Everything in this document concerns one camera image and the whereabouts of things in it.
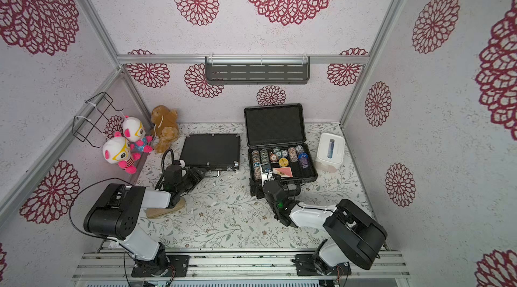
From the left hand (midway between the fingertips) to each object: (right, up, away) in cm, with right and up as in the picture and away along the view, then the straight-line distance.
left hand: (204, 172), depth 97 cm
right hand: (+26, 0, -10) cm, 28 cm away
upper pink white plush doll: (-32, +20, -4) cm, 38 cm away
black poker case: (+3, +10, +3) cm, 11 cm away
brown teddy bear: (-20, +22, +1) cm, 29 cm away
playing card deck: (+38, 0, +1) cm, 39 cm away
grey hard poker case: (+36, +23, +9) cm, 44 cm away
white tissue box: (+62, +10, +3) cm, 62 cm away
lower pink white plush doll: (-33, +11, -13) cm, 37 cm away
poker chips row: (+43, +8, +6) cm, 45 cm away
